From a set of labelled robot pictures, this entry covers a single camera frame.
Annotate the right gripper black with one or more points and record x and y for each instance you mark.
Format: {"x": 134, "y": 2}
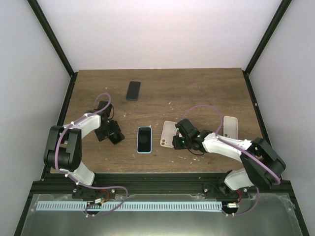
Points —
{"x": 176, "y": 145}

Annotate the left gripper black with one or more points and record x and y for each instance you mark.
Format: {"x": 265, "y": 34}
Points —
{"x": 100, "y": 135}

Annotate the beige phone case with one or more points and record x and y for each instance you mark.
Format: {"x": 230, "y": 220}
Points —
{"x": 230, "y": 127}
{"x": 168, "y": 132}

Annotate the light blue phone case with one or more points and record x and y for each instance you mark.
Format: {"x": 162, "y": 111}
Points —
{"x": 151, "y": 147}

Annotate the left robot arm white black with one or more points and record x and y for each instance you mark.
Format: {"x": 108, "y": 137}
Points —
{"x": 64, "y": 145}

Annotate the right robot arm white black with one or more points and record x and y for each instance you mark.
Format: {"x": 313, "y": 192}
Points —
{"x": 262, "y": 166}

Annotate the blue phone far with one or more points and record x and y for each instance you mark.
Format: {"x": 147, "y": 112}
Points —
{"x": 133, "y": 90}

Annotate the black aluminium frame rail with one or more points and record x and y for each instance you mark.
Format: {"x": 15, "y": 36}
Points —
{"x": 148, "y": 170}

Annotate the slotted cable duct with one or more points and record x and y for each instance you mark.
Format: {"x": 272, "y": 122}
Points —
{"x": 134, "y": 206}

